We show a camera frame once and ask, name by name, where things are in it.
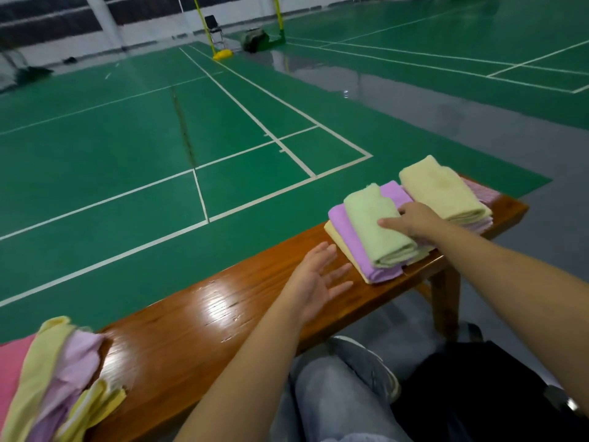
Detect person's left hand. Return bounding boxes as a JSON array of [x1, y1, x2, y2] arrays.
[[280, 241, 355, 330]]

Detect person's right hand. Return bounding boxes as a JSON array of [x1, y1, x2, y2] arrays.
[[377, 201, 452, 247]]

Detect purple towel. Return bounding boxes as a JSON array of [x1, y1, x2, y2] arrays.
[[380, 180, 439, 256], [328, 204, 406, 284]]

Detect light green striped towel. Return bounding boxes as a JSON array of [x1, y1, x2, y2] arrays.
[[343, 183, 430, 268]]

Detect pale yellow towel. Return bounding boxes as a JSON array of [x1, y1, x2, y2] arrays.
[[398, 155, 491, 227], [323, 220, 374, 284], [0, 316, 79, 442]]

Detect red patterned towel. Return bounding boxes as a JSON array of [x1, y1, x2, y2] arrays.
[[460, 176, 504, 206]]

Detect yellow white striped cloth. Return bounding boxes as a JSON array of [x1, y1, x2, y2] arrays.
[[55, 377, 128, 442]]

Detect hot pink towel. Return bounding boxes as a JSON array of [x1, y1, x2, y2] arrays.
[[0, 334, 38, 429]]

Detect person's right forearm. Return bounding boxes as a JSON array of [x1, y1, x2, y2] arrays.
[[433, 225, 589, 392]]

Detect person's left forearm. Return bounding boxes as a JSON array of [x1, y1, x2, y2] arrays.
[[175, 306, 307, 442]]

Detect person's white shoe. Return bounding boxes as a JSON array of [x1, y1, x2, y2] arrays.
[[329, 335, 403, 404]]

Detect person's grey trousers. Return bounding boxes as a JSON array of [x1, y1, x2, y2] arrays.
[[271, 354, 412, 442]]

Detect brown wooden bench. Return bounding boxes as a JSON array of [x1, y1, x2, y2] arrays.
[[87, 174, 530, 442]]

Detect black sports bag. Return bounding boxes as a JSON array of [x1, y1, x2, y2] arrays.
[[241, 28, 272, 53]]

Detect dark folding chair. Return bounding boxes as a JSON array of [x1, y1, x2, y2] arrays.
[[203, 14, 225, 47]]

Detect yellow net post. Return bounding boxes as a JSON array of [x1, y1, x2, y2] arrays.
[[272, 0, 287, 44], [190, 0, 235, 61]]

